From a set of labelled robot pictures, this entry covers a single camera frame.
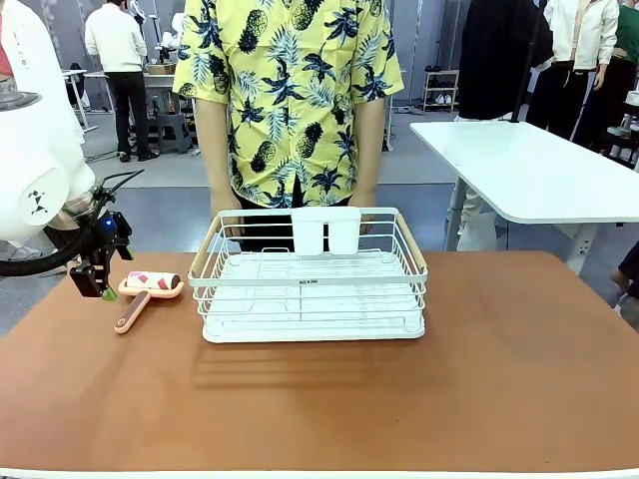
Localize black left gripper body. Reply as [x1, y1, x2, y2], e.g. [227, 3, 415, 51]
[82, 212, 134, 273]

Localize pink lint roller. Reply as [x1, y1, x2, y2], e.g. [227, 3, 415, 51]
[113, 268, 186, 335]

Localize person's left forearm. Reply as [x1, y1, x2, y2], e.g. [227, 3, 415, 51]
[351, 94, 389, 201]

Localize person's right forearm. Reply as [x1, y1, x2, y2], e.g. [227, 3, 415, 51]
[193, 95, 237, 214]

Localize person's right hand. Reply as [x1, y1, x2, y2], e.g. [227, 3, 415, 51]
[209, 198, 246, 239]

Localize person's left hand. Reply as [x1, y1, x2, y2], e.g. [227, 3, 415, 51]
[354, 191, 379, 237]

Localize grey step stool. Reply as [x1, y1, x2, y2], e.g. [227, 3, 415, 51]
[149, 112, 194, 155]

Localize person's black trousers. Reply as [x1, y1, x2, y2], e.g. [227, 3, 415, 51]
[232, 175, 305, 253]

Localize white background desk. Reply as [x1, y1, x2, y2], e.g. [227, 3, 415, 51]
[62, 68, 119, 134]

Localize white plastic utensil holder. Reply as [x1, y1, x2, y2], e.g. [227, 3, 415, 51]
[291, 207, 361, 255]

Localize bystander in white shirt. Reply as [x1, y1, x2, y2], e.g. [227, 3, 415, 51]
[83, 0, 152, 164]

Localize person in pineapple shirt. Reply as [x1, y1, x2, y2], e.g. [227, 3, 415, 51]
[172, 0, 406, 210]

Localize white table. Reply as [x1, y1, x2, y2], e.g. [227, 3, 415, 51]
[408, 121, 639, 276]

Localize mannequin in black coat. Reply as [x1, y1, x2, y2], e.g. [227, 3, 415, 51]
[456, 0, 555, 122]

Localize black pole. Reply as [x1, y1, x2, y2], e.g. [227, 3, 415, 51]
[507, 0, 548, 126]

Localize seated bystander leg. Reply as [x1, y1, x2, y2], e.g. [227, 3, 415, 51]
[609, 239, 639, 316]

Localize mannequin in white jacket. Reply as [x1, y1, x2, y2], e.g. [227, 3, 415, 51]
[526, 0, 621, 142]

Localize mannequin in green jacket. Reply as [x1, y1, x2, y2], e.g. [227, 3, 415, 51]
[578, 0, 639, 161]

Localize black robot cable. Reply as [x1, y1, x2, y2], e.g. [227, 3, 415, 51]
[0, 168, 146, 278]

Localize white wire dish rack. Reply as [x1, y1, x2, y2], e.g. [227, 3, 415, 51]
[187, 208, 429, 344]

